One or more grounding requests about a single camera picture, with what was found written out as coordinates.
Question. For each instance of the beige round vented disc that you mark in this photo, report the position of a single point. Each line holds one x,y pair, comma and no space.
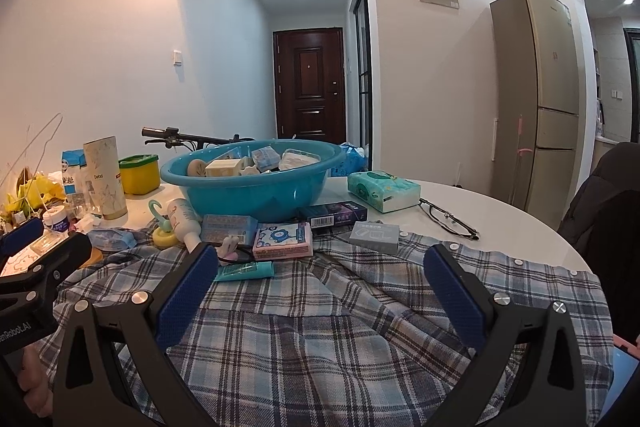
196,168

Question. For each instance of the dark jacket on chair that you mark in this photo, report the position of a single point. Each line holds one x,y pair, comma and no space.
610,217

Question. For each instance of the clear phone case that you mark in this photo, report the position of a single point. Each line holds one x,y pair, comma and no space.
300,159

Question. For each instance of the translucent blue box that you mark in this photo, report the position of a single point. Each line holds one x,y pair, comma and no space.
227,229

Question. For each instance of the person's left hand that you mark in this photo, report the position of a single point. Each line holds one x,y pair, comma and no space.
37,387

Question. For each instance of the dark brown door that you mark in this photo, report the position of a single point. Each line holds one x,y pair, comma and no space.
310,82

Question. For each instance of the yellow disc teal hook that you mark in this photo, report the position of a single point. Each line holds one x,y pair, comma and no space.
164,237

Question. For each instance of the white lotion bottle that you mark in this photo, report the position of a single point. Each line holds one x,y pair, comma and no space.
182,217

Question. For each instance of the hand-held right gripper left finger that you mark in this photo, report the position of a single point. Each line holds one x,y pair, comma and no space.
187,292

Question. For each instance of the blue wipes packet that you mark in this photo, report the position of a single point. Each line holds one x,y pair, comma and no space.
112,238

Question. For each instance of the white marbled tube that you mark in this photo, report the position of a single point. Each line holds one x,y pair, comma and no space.
105,177

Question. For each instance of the pink printed packet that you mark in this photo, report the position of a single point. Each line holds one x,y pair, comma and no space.
282,241

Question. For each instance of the white jar blue label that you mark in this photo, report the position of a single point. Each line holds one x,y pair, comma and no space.
56,222

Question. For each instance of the yellow plastic bag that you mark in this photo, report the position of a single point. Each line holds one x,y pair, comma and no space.
35,192

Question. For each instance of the cream box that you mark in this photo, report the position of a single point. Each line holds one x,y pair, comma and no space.
222,167

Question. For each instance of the black framed eyeglasses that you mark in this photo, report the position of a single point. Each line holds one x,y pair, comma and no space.
450,221

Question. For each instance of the green tissue pack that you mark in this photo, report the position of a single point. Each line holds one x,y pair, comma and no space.
382,192

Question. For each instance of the small teal tube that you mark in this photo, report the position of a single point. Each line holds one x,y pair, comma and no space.
245,271

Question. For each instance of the white light switch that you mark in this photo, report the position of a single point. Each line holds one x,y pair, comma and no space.
177,58

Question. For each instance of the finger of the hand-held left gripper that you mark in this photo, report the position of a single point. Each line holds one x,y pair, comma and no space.
20,232
60,257

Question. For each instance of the blue white carton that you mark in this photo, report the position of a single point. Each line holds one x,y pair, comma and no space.
72,172

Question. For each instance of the blue plastic bag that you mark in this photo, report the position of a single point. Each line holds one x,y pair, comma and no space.
352,159

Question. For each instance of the blue plastic basin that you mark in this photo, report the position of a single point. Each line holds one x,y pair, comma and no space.
250,197

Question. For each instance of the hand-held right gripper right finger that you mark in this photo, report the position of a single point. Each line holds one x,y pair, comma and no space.
452,297

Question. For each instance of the dark blue cigarette box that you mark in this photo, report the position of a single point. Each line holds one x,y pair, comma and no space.
335,214

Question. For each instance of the blue plaid shirt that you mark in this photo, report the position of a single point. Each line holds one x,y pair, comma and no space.
320,332

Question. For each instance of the small grey box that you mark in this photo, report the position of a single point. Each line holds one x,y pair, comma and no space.
375,237

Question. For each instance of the pink cased tablet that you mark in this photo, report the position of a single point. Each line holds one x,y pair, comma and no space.
625,372

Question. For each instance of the black framed glass door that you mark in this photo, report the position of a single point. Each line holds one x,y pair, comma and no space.
362,57

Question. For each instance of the beige refrigerator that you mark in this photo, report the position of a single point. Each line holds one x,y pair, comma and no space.
540,82

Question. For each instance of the yellow container green lid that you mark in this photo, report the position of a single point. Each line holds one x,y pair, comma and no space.
140,179

